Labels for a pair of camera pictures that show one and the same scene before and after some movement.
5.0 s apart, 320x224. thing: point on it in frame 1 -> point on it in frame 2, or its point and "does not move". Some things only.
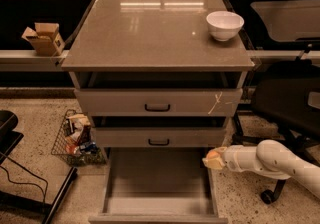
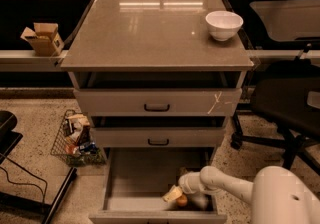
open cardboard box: [45, 38] does not move
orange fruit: [212, 154] -> [182, 200]
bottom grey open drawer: [158, 185] does not move
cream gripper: [232, 157] -> [185, 181]
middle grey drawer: [160, 137] does not move
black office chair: [285, 106] does not move
